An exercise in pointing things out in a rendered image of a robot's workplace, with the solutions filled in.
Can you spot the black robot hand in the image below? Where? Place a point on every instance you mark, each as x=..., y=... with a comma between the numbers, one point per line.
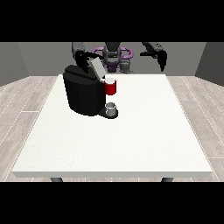
x=162, y=58
x=81, y=58

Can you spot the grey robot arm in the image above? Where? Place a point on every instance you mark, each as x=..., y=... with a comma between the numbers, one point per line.
x=154, y=46
x=78, y=46

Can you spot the pale grey machine lid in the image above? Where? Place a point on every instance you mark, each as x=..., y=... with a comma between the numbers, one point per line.
x=98, y=68

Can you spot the black coffee machine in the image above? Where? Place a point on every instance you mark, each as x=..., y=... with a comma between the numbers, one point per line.
x=81, y=90

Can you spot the red pod holder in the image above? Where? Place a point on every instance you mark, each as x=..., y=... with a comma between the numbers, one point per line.
x=110, y=89

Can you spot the grey robot trunk purple rings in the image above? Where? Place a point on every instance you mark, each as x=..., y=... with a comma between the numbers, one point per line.
x=112, y=54

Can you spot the small grey cup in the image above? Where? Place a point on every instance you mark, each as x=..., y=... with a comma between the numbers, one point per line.
x=110, y=110

